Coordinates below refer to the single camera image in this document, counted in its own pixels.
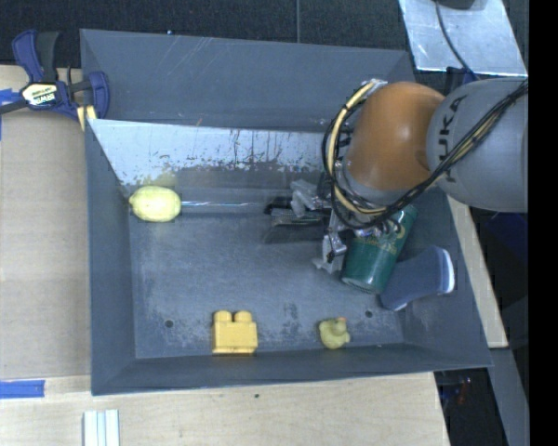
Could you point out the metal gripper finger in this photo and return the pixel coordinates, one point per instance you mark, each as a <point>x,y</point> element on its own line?
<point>281,204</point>
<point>297,221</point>

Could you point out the grey metal bin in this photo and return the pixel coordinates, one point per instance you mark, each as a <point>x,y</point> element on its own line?
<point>242,272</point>

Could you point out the blue sponge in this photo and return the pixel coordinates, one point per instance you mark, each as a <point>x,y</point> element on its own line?
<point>418,277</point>

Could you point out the yellow lemon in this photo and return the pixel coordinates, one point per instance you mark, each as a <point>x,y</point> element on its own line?
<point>155,204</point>

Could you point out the yellow toy brick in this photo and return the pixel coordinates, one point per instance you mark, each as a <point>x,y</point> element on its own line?
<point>235,335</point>

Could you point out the dark green can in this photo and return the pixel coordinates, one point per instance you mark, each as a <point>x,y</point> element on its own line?
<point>372,260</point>

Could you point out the yellow rubber duck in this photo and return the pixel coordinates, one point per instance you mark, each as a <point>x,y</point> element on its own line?
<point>333,333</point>

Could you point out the pale wood board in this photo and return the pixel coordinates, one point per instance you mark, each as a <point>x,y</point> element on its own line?
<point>42,249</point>

